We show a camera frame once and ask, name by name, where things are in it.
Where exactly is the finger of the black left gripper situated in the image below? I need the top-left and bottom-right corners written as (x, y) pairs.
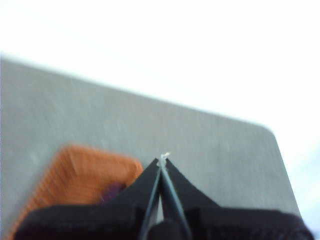
top-left (14, 157), bottom-right (162, 240)
top-left (161, 158), bottom-right (314, 240)

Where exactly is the purple eggplant with green stem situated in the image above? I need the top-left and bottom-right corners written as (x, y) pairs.
top-left (100, 182), bottom-right (127, 205)

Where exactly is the brown wicker basket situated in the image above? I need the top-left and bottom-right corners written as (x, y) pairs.
top-left (6, 143), bottom-right (144, 240)

